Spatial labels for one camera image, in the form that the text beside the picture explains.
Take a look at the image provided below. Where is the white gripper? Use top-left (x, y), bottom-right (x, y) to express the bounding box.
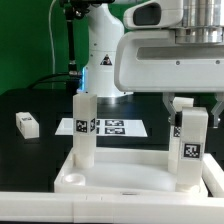
top-left (114, 30), bottom-right (224, 126)

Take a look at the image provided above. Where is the white cable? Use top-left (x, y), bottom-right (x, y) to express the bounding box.
top-left (48, 0), bottom-right (58, 90)

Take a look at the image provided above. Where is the black cable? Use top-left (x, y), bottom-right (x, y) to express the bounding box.
top-left (26, 73), bottom-right (81, 90)

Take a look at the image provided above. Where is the fiducial marker sheet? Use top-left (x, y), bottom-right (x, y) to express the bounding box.
top-left (55, 118), bottom-right (147, 137)

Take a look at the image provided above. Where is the white front fence bar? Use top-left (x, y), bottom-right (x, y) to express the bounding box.
top-left (0, 192), bottom-right (224, 224)

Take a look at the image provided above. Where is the white fence bar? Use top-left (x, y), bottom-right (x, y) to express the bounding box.
top-left (0, 192), bottom-right (224, 224)
top-left (202, 153), bottom-right (224, 198)

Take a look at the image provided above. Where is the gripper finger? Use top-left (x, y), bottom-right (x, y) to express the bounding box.
top-left (212, 92), bottom-right (224, 128)

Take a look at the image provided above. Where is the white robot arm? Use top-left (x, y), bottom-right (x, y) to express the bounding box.
top-left (85, 0), bottom-right (224, 127)

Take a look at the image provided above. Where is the white right fence bar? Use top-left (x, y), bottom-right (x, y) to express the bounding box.
top-left (202, 153), bottom-right (224, 198)

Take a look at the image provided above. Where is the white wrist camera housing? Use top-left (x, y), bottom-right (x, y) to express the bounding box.
top-left (123, 0), bottom-right (183, 30)

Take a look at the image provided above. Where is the white desk top tray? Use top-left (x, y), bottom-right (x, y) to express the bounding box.
top-left (54, 147), bottom-right (208, 199)

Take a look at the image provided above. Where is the black camera stand pole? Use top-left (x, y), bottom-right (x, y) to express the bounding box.
top-left (59, 0), bottom-right (90, 77)

